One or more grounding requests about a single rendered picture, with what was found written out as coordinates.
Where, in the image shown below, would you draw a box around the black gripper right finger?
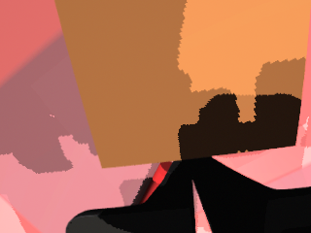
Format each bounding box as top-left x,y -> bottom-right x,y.
191,157 -> 311,233

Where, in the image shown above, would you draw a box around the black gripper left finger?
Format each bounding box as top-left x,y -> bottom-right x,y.
66,159 -> 196,233

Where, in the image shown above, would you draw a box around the red cylinder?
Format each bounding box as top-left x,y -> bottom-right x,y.
138,162 -> 172,205

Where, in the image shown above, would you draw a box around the orange square block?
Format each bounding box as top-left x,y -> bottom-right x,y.
54,0 -> 311,168

